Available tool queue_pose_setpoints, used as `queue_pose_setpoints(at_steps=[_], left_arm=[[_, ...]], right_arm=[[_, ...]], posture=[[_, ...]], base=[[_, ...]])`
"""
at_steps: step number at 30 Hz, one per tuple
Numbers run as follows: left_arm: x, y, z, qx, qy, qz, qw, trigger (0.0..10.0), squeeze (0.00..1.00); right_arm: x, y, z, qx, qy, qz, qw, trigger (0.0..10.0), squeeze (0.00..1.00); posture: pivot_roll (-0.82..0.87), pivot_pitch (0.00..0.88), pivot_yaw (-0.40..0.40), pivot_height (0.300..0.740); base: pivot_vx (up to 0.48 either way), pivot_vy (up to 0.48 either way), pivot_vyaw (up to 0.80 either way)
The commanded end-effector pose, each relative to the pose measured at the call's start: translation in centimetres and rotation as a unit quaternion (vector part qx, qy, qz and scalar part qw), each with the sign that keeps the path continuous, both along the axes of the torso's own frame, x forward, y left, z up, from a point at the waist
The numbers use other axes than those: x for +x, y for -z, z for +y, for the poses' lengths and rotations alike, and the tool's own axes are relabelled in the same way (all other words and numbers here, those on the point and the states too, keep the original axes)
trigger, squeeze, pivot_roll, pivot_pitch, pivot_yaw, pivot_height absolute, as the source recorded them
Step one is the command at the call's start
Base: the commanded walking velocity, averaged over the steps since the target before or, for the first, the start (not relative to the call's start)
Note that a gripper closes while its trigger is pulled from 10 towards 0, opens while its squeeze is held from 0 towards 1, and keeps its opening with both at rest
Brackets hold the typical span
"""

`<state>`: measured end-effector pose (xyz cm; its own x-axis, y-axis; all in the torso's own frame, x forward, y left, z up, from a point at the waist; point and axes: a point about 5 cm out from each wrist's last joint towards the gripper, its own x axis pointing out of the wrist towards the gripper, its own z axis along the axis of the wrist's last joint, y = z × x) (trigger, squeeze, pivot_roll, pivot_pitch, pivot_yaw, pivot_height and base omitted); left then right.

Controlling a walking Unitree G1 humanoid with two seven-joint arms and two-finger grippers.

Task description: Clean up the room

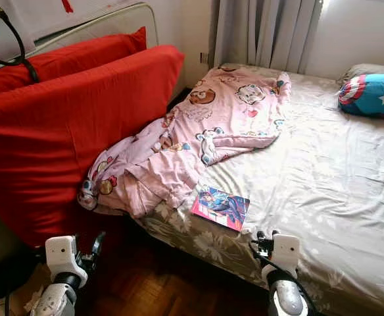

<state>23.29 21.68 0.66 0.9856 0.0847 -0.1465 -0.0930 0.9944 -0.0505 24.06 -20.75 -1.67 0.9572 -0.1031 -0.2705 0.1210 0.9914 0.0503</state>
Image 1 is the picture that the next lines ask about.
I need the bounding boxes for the colourful comic book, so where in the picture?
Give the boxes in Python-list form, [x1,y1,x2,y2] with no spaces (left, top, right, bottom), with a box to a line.
[191,184,251,232]

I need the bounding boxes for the crumpled paper waste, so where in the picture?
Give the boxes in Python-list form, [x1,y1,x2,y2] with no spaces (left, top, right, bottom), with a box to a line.
[0,283,49,316]

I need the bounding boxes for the bed with floral sheet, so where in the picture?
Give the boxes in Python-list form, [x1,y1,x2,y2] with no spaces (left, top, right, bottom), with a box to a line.
[133,63,384,316]

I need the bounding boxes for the large red cushion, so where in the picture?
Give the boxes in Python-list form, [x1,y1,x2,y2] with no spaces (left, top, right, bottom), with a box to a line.
[0,45,185,248]

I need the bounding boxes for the pink cartoon print blanket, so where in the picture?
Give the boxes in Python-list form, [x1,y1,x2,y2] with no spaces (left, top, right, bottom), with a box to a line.
[78,65,292,219]

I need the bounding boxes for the blue shield print pillow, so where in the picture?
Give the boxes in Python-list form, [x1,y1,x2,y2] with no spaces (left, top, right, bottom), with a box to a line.
[338,73,384,119]

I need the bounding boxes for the grey pillow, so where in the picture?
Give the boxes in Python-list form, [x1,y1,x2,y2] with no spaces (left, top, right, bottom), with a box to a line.
[337,63,384,83]

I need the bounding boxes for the grey curtain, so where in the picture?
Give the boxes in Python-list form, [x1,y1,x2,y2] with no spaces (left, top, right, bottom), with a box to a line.
[213,0,324,73]

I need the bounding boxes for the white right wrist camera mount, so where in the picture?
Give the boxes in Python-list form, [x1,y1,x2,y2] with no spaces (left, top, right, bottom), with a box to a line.
[261,234,301,285]

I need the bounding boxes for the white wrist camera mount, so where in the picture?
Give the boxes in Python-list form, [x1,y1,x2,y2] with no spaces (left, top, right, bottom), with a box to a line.
[261,234,301,285]
[45,236,87,287]

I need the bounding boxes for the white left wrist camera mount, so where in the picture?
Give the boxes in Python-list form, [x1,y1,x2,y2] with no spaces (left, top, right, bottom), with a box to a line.
[45,236,87,287]

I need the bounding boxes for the black looped cable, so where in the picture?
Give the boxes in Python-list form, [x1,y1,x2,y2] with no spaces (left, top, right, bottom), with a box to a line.
[0,5,40,84]

